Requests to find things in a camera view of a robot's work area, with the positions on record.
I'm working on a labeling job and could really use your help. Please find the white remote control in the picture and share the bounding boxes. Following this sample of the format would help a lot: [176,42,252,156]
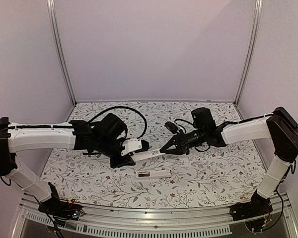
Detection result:
[135,170,172,179]

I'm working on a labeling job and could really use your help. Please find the gold battery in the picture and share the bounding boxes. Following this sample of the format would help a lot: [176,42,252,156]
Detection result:
[138,172,150,178]

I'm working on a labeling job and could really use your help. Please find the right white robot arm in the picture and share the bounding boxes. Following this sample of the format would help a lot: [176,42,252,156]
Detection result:
[159,107,298,216]

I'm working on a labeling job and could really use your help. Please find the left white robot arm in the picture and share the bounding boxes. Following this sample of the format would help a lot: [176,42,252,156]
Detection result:
[0,109,149,215]

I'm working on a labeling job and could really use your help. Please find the floral table mat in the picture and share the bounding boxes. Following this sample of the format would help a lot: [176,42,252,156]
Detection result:
[41,102,265,209]

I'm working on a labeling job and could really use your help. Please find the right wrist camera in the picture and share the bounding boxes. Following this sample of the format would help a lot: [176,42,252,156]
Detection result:
[164,121,181,134]

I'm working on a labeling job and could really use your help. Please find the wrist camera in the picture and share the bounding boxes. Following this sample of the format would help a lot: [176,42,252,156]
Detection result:
[164,121,181,134]
[121,138,149,156]

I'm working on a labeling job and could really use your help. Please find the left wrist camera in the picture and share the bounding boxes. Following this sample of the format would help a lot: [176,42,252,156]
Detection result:
[121,138,149,156]

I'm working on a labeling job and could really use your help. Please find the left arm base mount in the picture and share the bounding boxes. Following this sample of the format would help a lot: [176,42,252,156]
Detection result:
[39,197,85,220]

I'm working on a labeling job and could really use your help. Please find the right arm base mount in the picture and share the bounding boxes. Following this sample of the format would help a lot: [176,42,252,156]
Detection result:
[229,201,273,221]

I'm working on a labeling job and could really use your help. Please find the front aluminium rail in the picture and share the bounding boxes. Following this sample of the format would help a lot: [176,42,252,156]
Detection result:
[11,192,298,238]

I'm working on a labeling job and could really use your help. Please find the right aluminium frame post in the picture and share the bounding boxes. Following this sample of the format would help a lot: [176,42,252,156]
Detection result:
[234,0,263,106]

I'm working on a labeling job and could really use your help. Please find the aluminium frame post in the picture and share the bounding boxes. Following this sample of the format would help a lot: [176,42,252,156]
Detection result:
[234,0,263,106]
[46,0,77,106]

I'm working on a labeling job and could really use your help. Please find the left aluminium frame post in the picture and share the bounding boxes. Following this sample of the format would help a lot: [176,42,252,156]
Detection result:
[46,0,77,106]

